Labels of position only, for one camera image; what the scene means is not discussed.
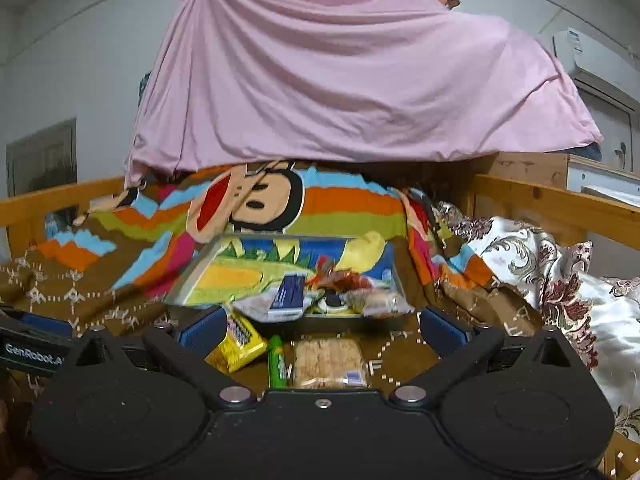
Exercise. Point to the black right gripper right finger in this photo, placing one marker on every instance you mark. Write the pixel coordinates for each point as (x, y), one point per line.
(461, 348)

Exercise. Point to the green red orange snack packet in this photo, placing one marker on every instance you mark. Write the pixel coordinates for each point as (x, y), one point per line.
(277, 367)

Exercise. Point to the white floral satin quilt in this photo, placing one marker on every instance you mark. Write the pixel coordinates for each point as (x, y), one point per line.
(598, 316)

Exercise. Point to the wooden bed frame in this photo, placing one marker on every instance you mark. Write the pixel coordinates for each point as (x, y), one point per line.
(572, 213)

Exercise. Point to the wooden cabinet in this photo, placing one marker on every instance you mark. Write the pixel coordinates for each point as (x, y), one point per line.
(569, 172)

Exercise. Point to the blue white snack pouch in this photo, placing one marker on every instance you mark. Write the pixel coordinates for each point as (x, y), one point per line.
(289, 299)

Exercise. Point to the grey wall panel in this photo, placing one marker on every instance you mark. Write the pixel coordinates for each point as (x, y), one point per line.
(44, 159)

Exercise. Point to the pink bed sheet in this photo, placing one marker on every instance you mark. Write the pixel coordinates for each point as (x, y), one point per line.
(352, 81)

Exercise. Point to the metal tray with dinosaur picture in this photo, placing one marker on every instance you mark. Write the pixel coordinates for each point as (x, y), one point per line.
(236, 266)

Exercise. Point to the white pink printed snack packet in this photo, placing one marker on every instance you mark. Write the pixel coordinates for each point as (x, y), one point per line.
(257, 307)

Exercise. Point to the clear bag of bread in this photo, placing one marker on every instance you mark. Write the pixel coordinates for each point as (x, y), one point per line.
(377, 303)

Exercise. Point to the yellow snack bar pack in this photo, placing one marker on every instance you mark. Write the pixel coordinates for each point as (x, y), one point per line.
(241, 345)

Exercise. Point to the clear pack of crackers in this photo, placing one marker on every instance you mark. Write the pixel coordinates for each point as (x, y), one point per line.
(329, 363)

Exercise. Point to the colourful monkey print blanket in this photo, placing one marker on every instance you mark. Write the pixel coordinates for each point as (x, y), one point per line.
(112, 268)

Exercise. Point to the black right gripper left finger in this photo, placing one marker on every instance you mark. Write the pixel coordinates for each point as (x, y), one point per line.
(182, 350)

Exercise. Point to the white air conditioner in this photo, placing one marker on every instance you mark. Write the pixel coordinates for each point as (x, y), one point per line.
(590, 62)

